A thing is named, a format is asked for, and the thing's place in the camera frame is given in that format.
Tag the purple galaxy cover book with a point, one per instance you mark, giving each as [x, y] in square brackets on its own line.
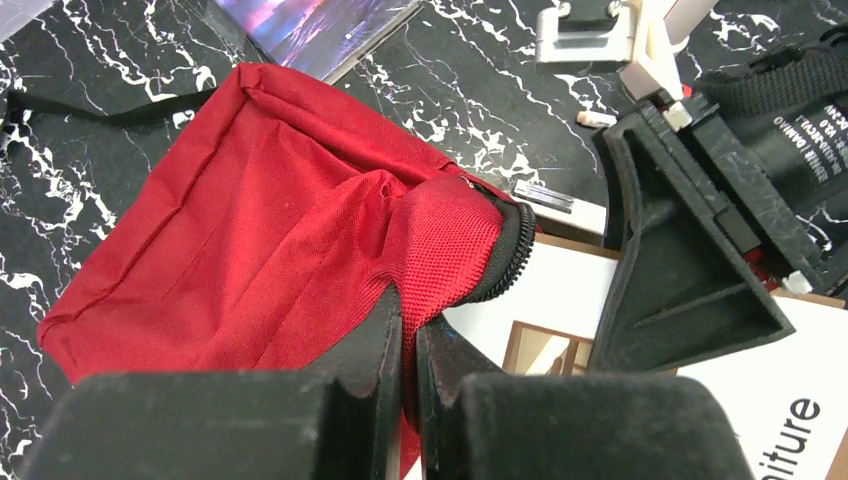
[321, 38]

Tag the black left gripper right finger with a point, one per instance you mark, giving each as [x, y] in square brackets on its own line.
[478, 422]

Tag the red student backpack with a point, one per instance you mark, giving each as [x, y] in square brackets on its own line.
[269, 231]

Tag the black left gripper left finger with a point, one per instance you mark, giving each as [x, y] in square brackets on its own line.
[337, 418]

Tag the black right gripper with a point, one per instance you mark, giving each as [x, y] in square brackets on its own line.
[681, 292]

